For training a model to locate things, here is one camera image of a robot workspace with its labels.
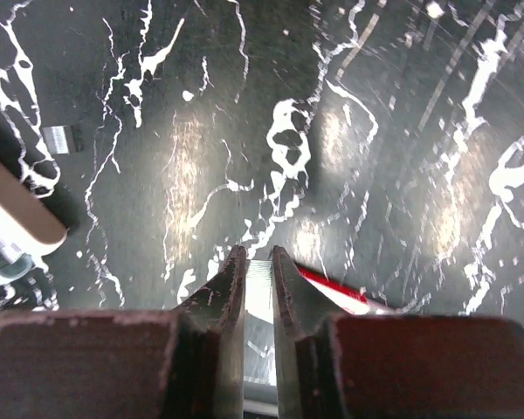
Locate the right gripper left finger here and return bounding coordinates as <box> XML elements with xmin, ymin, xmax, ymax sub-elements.
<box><xmin>0</xmin><ymin>246</ymin><xmax>246</xmax><ymax>418</ymax></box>

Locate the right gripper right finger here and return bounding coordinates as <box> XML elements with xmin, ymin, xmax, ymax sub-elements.
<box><xmin>272</xmin><ymin>246</ymin><xmax>524</xmax><ymax>418</ymax></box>

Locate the light blue stapler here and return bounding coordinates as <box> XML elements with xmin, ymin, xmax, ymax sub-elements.
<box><xmin>0</xmin><ymin>162</ymin><xmax>67</xmax><ymax>286</ymax></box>

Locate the red white staple box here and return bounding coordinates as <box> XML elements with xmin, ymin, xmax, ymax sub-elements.
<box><xmin>296</xmin><ymin>264</ymin><xmax>396</xmax><ymax>315</ymax></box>

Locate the small silver staple strip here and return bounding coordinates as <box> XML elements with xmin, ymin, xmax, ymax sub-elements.
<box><xmin>42</xmin><ymin>125</ymin><xmax>83</xmax><ymax>155</ymax></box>

